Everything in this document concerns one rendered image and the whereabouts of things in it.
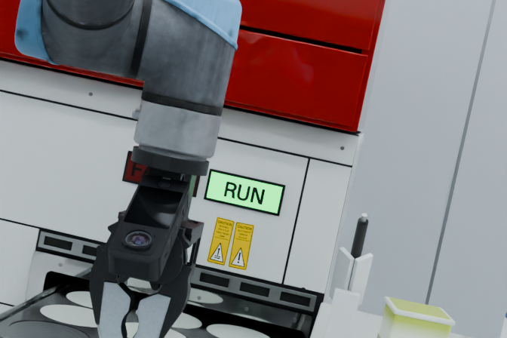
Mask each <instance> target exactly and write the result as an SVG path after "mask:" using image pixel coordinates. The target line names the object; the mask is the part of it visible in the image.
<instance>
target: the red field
mask: <svg viewBox="0 0 507 338"><path fill-rule="evenodd" d="M131 156H132V154H130V156H129V160H128V167H127V171H126V175H125V179H126V180H133V181H136V182H140V180H141V178H142V177H143V176H144V175H148V173H149V167H148V166H145V165H142V164H138V163H136V162H133V161H131Z"/></svg>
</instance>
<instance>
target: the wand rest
mask: <svg viewBox="0 0 507 338"><path fill-rule="evenodd" d="M372 259H373V255H372V254H371V253H368V254H366V255H364V256H362V257H359V258H356V259H355V258H354V257H353V256H352V255H351V254H350V253H349V252H348V251H347V250H346V249H345V248H344V247H341V248H340V249H339V253H338V257H337V261H336V268H335V271H334V275H333V282H332V286H331V289H330V298H331V299H332V300H333V301H332V305H331V309H330V315H329V319H328V323H327V329H326V333H325V337H324V338H351V336H352V330H353V327H354V323H355V316H356V312H357V309H358V306H359V305H361V304H362V300H363V297H364V292H365V288H366V285H367V279H368V275H369V272H370V267H371V263H372ZM354 261H355V263H354ZM353 264H354V266H353ZM352 267H353V270H352ZM351 274H352V277H351ZM350 278H351V280H350ZM349 281H350V283H349ZM348 288H349V289H348Z"/></svg>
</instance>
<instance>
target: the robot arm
mask: <svg viewBox="0 0 507 338"><path fill-rule="evenodd" d="M241 12H242V7H241V3H240V1H239V0H20V6H19V10H18V14H17V22H16V30H15V35H14V42H15V45H16V48H17V50H18V51H19V52H20V53H22V54H24V55H27V56H30V57H35V58H39V59H42V60H46V61H48V62H49V63H51V64H54V65H61V64H63V65H67V66H74V67H77V68H81V69H88V70H92V71H95V72H102V73H106V74H110V75H117V76H121V77H125V78H132V79H137V80H141V81H144V85H143V92H142V97H141V99H142V100H141V104H140V109H134V110H133V112H132V118H133V119H137V120H138V122H137V125H136V129H135V132H134V141H135V143H138V144H139V146H134V147H133V152H132V156H131V161H133V162H136V163H138V164H142V165H145V166H148V167H149V173H148V175H144V176H143V177H142V178H141V180H140V183H139V185H138V187H137V189H136V191H135V193H134V195H133V197H132V199H131V201H130V203H129V205H128V208H127V210H124V211H122V212H121V211H120V212H118V222H116V223H113V224H112V225H110V226H108V230H109V231H110V232H111V235H110V236H109V239H108V241H107V242H106V245H104V244H101V245H99V246H97V257H96V259H95V261H94V264H93V266H92V270H91V275H90V281H89V289H90V295H91V303H92V307H93V312H94V319H95V323H96V325H97V330H98V334H99V338H127V336H128V332H127V328H126V324H125V323H126V320H127V316H128V314H129V313H130V312H131V310H132V309H133V307H134V300H135V296H134V293H133V292H132V291H131V290H130V289H129V288H128V279H129V278H135V279H140V280H143V281H148V282H149V283H150V285H151V288H152V289H153V290H158V289H159V288H160V287H161V289H160V291H159V292H157V293H153V294H150V295H148V296H146V297H144V298H143V299H141V301H140V302H139V305H138V309H137V318H138V321H139V325H138V329H137V332H136V333H135V334H134V336H133V338H165V335H166V334H167V332H168V331H169V330H170V329H171V327H172V326H173V324H174V323H175V321H176V320H177V319H178V318H179V316H180V315H181V313H182V312H183V310H184V309H185V307H186V304H187V302H188V299H189V295H190V290H191V285H190V277H191V276H192V275H193V274H194V271H195V264H196V260H197V256H198V250H199V246H200V242H201V236H202V232H203V228H204V223H203V222H199V221H196V220H191V219H189V217H188V215H189V209H190V205H191V201H192V195H193V191H194V187H195V181H196V177H197V176H207V170H208V167H209V163H210V162H209V161H207V160H206V159H207V158H211V157H213V156H214V152H215V148H216V144H217V137H218V133H219V129H220V122H221V118H222V116H220V115H222V111H223V104H224V100H225V97H226V90H227V87H228V83H229V76H230V72H231V68H232V62H233V58H234V55H235V51H237V49H238V45H237V39H238V31H239V26H240V21H241ZM192 244H193V246H192ZM191 246H192V252H191V256H190V260H189V265H187V261H188V251H187V248H189V247H191ZM161 284H163V285H162V286H161Z"/></svg>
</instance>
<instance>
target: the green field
mask: <svg viewBox="0 0 507 338"><path fill-rule="evenodd" d="M281 191H282V187H280V186H273V185H270V184H266V183H260V182H257V181H253V180H246V179H243V178H239V177H233V176H229V175H225V174H219V173H215V172H212V173H211V177H210V183H209V187H208V191H207V198H212V199H216V200H220V201H226V202H229V203H233V204H239V205H243V206H247V207H253V208H256V209H260V210H266V211H270V212H273V213H277V212H278V206H279V201H280V197H281Z"/></svg>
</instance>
